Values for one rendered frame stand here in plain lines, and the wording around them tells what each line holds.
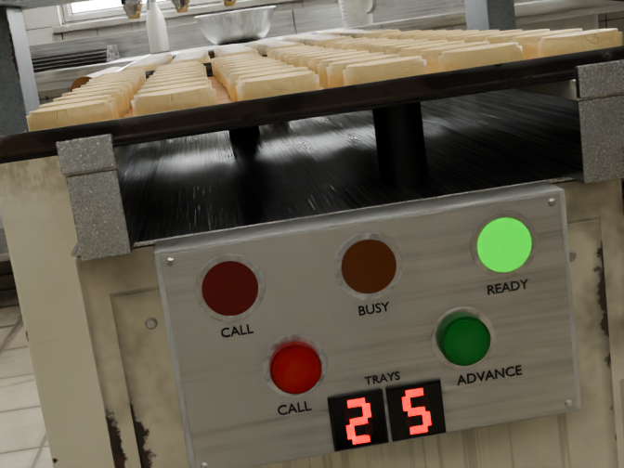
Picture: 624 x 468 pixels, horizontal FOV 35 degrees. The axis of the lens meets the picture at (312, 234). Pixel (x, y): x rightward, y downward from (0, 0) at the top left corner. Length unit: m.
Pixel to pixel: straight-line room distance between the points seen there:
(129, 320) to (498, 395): 0.22
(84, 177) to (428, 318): 0.21
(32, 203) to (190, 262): 0.76
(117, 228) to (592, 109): 0.28
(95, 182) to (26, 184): 0.75
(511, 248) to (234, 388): 0.18
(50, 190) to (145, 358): 0.71
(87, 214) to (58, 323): 0.78
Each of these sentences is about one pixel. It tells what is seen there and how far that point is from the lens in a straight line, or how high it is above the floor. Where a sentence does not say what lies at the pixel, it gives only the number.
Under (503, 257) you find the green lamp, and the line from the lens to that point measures 0.59.
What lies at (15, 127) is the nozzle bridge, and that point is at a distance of 1.40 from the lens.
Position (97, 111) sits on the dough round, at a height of 0.92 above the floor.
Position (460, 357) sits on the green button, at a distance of 0.59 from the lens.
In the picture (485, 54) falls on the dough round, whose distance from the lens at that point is 0.60.
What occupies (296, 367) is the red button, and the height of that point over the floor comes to 0.76.
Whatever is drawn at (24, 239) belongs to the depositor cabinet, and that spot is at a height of 0.73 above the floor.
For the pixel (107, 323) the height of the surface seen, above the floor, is 0.79.
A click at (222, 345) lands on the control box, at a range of 0.58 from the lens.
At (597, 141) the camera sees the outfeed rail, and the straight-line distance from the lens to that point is 0.60.
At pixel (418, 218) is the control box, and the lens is 0.57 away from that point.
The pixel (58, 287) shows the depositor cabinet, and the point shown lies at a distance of 1.33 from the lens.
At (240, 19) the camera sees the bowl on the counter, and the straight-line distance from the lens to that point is 3.95.
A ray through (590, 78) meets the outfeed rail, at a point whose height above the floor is 0.90.
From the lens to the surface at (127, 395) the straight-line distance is 0.62.
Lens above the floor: 0.96
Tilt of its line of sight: 12 degrees down
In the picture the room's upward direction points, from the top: 8 degrees counter-clockwise
